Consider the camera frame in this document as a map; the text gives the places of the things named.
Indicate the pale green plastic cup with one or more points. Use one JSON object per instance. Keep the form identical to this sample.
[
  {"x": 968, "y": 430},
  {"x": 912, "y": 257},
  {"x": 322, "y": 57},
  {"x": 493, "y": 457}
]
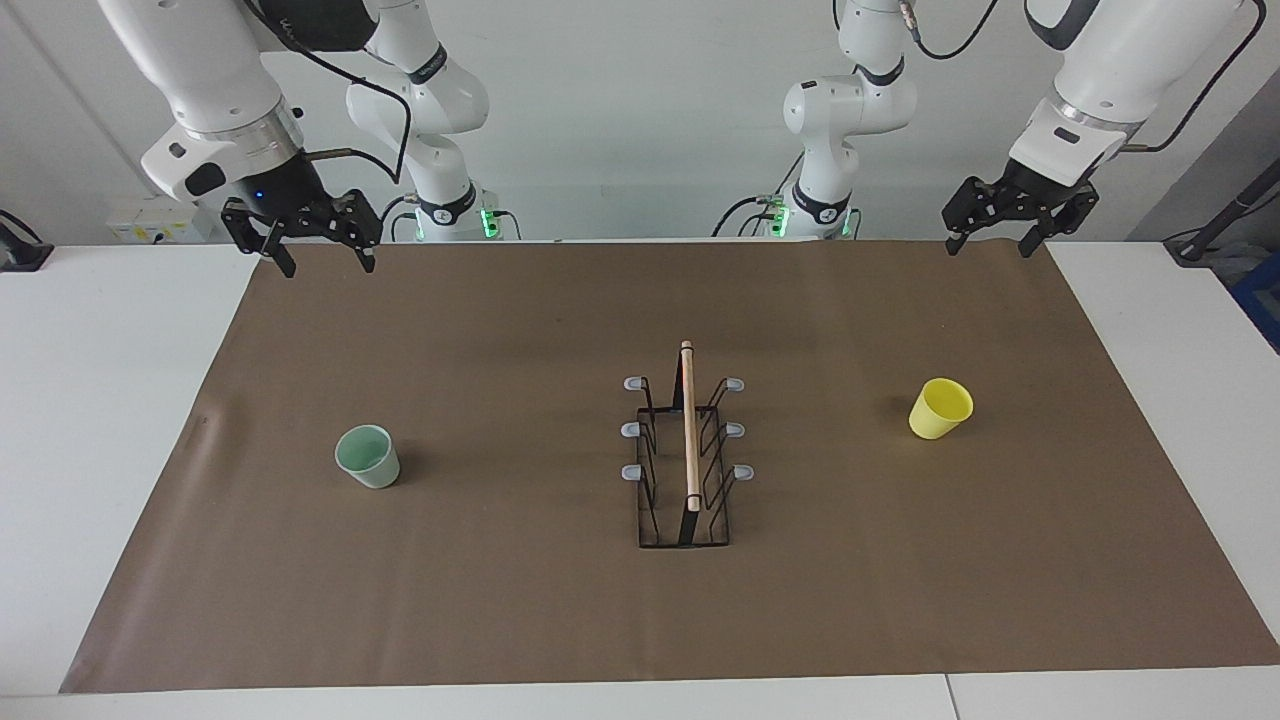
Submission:
[{"x": 368, "y": 460}]

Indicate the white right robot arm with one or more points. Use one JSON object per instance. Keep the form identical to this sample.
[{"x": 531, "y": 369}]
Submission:
[{"x": 220, "y": 70}]

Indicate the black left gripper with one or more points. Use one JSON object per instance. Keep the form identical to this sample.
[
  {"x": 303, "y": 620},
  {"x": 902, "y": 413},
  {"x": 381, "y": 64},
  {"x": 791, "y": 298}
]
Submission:
[{"x": 1050, "y": 188}]

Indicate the black stand with pole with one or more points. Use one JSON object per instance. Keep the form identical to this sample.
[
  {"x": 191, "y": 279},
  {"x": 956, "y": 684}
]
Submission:
[{"x": 1190, "y": 245}]

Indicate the yellow plastic cup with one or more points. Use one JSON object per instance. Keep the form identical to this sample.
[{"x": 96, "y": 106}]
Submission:
[{"x": 935, "y": 415}]

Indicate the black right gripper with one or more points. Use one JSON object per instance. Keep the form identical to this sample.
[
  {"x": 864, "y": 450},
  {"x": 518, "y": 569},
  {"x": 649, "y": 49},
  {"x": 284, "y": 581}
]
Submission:
[{"x": 285, "y": 195}]

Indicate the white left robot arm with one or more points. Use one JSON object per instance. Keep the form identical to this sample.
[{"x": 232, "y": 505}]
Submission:
[{"x": 1120, "y": 50}]

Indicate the brown paper table mat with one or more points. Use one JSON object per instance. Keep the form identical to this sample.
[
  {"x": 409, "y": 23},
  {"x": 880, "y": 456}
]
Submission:
[{"x": 500, "y": 600}]

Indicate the blue storage crate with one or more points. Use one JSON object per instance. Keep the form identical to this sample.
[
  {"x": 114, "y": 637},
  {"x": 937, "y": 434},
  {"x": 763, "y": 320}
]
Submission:
[{"x": 1262, "y": 300}]

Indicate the black table clamp mount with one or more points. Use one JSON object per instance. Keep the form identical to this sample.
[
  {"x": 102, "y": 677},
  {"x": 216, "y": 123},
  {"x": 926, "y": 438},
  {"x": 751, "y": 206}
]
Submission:
[{"x": 20, "y": 255}]

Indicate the white wall power socket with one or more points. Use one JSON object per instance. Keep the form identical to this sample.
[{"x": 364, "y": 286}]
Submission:
[{"x": 150, "y": 222}]

